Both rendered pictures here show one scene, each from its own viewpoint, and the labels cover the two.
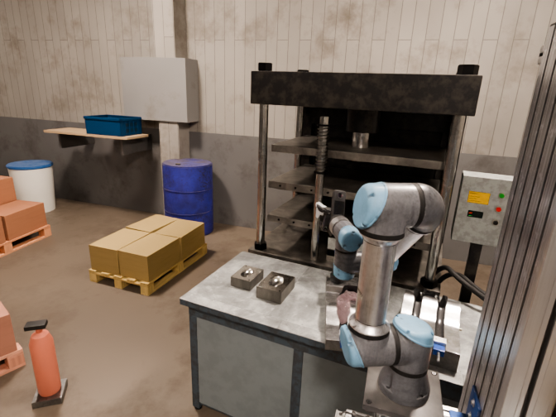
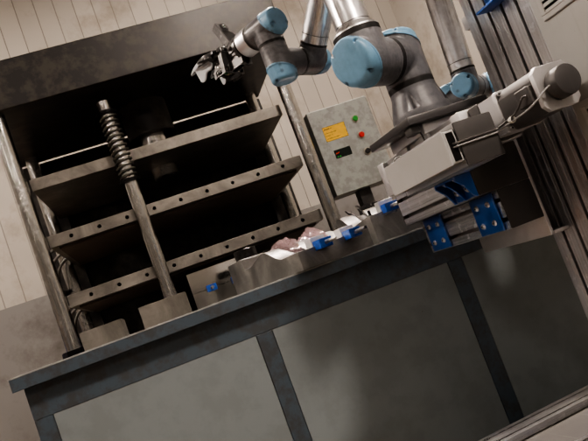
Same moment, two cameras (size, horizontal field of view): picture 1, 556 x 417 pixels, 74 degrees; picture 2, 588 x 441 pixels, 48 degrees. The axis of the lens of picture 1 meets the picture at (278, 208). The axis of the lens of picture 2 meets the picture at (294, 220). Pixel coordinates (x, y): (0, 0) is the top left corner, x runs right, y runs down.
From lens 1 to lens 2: 1.43 m
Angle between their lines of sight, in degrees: 43
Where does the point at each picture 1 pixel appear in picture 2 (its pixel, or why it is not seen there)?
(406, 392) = (432, 94)
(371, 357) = (382, 47)
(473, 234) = (355, 177)
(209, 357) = not seen: outside the picture
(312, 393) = (319, 396)
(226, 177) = not seen: outside the picture
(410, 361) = (415, 56)
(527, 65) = (275, 100)
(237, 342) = (157, 405)
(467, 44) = not seen: hidden behind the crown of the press
